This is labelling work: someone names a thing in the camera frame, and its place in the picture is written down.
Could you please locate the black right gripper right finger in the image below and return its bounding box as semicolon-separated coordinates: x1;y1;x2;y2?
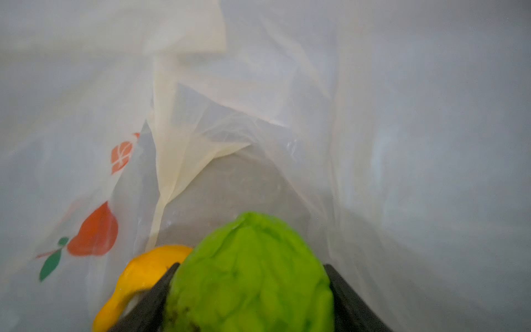
324;264;392;332

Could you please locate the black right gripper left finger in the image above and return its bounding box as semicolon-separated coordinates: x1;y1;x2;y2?
109;263;181;332

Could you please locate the yellow fake banana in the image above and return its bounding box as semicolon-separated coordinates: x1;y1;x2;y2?
92;245;192;331

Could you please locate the green bumpy fake fruit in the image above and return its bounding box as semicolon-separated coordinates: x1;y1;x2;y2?
162;212;335;331

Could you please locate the cream plastic bag orange print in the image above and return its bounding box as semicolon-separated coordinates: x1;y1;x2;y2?
1;1;530;331

